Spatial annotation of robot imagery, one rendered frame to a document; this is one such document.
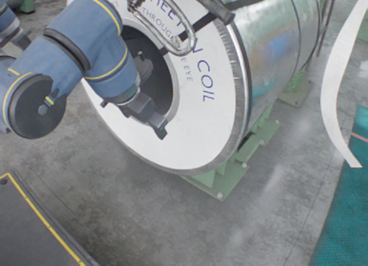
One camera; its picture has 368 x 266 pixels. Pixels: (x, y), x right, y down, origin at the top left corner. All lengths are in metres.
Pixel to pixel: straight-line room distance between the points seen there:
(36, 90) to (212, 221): 1.39
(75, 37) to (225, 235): 1.38
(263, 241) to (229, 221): 0.23
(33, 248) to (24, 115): 0.94
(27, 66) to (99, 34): 0.13
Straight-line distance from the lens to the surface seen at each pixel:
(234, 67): 0.94
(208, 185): 1.74
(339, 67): 0.65
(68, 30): 0.45
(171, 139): 1.35
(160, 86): 1.67
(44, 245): 1.29
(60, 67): 0.43
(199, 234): 1.59
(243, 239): 1.62
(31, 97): 0.41
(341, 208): 1.99
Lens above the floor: 1.42
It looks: 41 degrees down
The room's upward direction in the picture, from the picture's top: 2 degrees clockwise
